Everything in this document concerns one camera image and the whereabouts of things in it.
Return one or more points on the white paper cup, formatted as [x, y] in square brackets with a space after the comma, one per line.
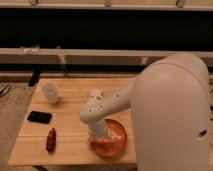
[49, 91]

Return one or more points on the black smartphone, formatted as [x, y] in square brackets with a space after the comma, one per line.
[39, 117]

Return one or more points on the orange ceramic bowl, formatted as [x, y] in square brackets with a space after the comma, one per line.
[112, 145]

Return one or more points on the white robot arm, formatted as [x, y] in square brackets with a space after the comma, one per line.
[170, 107]

